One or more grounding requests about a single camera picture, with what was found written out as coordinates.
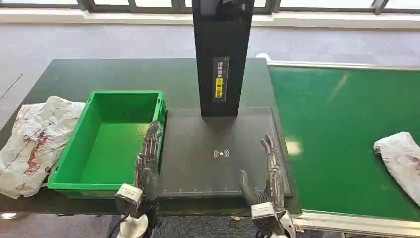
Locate white conveyor frame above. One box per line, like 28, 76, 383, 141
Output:
255, 52, 420, 238

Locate white parcel bag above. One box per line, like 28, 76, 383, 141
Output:
373, 131, 420, 208
0, 95, 87, 200

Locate dark scanner base plate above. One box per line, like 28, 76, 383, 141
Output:
158, 107, 294, 199

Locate black and yellow label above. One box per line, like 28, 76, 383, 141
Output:
212, 56, 230, 103

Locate green conveyor belt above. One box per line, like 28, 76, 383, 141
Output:
268, 65, 420, 221

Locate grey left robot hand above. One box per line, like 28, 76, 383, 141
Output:
134, 120, 164, 211

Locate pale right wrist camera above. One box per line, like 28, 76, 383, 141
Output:
251, 202, 285, 236

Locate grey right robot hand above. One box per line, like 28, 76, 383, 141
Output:
238, 134, 286, 211

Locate black scanner tower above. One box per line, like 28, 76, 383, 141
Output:
192, 0, 255, 118

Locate green plastic crate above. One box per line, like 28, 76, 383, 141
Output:
47, 90, 168, 199

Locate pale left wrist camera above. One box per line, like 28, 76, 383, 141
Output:
114, 183, 144, 213

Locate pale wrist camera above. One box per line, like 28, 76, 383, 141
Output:
251, 202, 285, 236
114, 183, 144, 213

